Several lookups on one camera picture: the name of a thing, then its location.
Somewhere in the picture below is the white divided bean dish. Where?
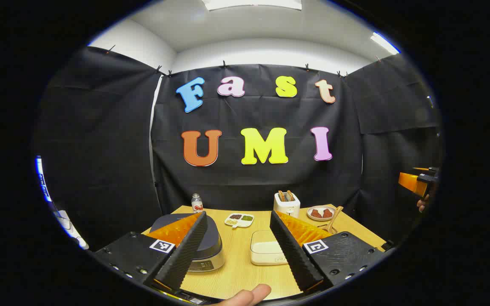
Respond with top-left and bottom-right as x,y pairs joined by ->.
224,213 -> 255,229

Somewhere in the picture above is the black and silver rice cooker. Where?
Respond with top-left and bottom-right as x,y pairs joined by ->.
149,214 -> 225,272

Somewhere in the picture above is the wooden spoon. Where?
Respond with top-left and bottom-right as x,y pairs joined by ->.
327,206 -> 344,233

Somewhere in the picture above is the computer monitor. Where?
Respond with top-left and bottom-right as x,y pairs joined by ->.
35,156 -> 54,202

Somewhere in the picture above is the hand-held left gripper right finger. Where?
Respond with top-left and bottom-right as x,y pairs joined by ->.
269,210 -> 388,294

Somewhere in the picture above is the narrow ceiling light strip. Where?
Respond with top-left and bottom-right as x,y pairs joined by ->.
370,32 -> 401,55

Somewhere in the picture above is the white toaster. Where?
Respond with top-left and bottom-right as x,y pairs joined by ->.
273,190 -> 301,218

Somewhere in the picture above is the white round plate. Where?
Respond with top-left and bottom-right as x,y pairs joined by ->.
307,206 -> 337,221

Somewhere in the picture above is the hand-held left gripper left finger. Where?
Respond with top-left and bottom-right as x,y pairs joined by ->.
94,211 -> 208,292

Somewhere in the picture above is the wide ceiling light panel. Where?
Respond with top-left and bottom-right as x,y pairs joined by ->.
202,0 -> 303,11

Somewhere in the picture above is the white side desk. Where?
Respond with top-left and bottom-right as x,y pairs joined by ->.
54,210 -> 89,250

